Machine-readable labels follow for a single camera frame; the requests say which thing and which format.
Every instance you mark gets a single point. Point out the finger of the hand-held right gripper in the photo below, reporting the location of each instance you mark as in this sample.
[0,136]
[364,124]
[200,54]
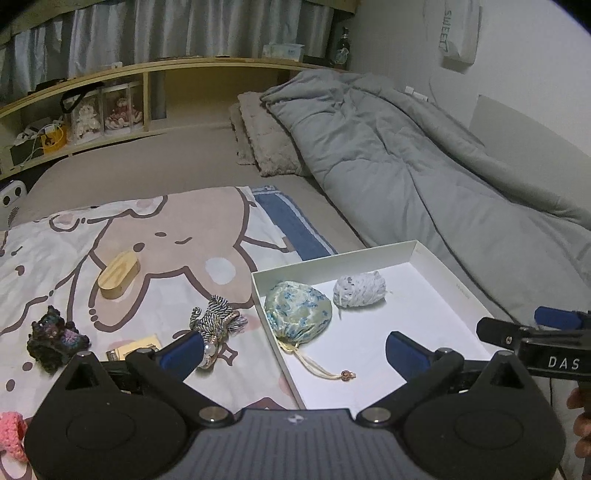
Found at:
[558,318]
[503,332]

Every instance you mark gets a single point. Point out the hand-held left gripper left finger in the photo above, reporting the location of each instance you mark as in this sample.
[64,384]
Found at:
[184,351]

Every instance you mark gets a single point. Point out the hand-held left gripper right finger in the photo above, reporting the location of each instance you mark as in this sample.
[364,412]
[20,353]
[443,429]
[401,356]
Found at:
[406,351]

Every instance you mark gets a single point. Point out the white shallow cardboard box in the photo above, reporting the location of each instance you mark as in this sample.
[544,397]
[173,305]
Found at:
[415,318]

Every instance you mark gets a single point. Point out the small beige card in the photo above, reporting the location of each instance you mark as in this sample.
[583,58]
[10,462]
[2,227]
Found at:
[138,345]

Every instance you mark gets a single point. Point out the oval wooden box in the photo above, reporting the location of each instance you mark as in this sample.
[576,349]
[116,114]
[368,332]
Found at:
[119,277]

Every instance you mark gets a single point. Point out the dark multicolour crochet piece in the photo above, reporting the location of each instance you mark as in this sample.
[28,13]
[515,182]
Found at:
[53,339]

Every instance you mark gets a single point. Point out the pink and white crochet piece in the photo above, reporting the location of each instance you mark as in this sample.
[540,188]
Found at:
[11,434]

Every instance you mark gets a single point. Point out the person's right hand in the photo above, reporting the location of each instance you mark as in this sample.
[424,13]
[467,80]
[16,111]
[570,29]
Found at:
[582,415]

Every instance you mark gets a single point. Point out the cartoon printed blanket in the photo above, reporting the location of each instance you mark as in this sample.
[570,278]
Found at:
[184,230]

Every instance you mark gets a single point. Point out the grey duvet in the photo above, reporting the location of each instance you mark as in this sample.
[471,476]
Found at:
[392,161]

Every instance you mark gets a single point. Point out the beige bed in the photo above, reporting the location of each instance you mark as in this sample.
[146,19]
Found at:
[184,157]

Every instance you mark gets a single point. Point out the beige fluffy pillow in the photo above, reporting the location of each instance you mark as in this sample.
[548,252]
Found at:
[268,138]

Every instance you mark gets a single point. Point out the white device with round holes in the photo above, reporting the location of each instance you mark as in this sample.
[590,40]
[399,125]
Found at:
[11,194]

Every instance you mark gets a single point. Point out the yellow bag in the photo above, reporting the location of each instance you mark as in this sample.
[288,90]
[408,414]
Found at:
[54,142]

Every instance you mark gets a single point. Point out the clear doll display box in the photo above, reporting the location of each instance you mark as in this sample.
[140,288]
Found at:
[87,117]
[120,110]

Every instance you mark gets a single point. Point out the dark storage box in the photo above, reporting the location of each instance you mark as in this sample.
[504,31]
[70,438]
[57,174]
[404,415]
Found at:
[25,154]

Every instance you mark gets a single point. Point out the wooden headboard shelf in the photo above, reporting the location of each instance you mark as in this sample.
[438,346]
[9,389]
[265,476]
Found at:
[184,64]

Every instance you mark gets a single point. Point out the dark glass bottle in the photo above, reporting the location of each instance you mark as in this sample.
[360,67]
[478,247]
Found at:
[341,50]

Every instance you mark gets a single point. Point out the tissue pack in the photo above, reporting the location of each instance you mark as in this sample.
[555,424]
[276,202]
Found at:
[282,50]

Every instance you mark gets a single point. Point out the grey curtain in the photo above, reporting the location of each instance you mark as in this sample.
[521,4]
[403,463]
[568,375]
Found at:
[184,27]

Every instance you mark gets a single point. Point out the white hanging wall pocket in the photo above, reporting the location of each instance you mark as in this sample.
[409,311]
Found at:
[459,32]

